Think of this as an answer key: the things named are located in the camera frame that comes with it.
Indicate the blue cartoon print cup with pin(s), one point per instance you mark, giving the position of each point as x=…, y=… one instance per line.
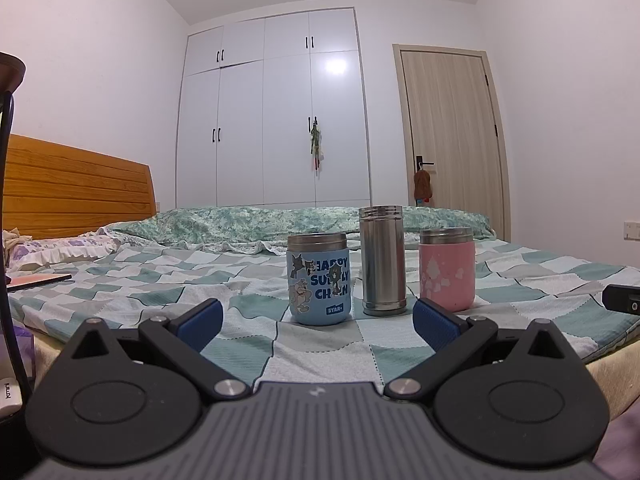
x=318, y=280

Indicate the light wooden door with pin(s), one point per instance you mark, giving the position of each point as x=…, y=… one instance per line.
x=450, y=125

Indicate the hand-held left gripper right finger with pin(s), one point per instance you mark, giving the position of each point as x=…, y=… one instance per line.
x=435, y=322

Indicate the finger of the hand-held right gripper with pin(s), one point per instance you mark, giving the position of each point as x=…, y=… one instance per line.
x=622, y=300

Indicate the wooden headboard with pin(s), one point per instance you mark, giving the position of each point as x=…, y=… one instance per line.
x=75, y=195

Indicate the green patterned quilt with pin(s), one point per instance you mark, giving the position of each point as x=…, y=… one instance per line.
x=225, y=225

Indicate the white wardrobe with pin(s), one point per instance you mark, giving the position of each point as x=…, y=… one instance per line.
x=270, y=125

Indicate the stainless steel cup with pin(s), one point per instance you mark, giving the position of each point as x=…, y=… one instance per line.
x=382, y=260

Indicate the black lamp head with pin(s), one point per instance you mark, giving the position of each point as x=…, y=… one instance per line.
x=10, y=70

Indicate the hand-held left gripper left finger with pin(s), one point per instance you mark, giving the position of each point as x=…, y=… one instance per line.
x=202, y=317

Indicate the purple floral pillow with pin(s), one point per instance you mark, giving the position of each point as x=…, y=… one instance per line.
x=55, y=252

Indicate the beige cloth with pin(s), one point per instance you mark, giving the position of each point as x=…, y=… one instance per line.
x=11, y=242

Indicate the white charger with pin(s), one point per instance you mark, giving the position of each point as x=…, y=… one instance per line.
x=9, y=395

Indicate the brown plush toy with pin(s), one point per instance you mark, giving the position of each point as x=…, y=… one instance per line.
x=423, y=185

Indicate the green hanging ornament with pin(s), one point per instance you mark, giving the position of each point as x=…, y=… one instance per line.
x=316, y=142

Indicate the wall socket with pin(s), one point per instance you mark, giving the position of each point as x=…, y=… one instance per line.
x=631, y=230

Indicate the checked bed sheet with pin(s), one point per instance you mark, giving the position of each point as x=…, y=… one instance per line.
x=165, y=280

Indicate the pink cup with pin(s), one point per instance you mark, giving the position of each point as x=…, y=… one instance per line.
x=446, y=270

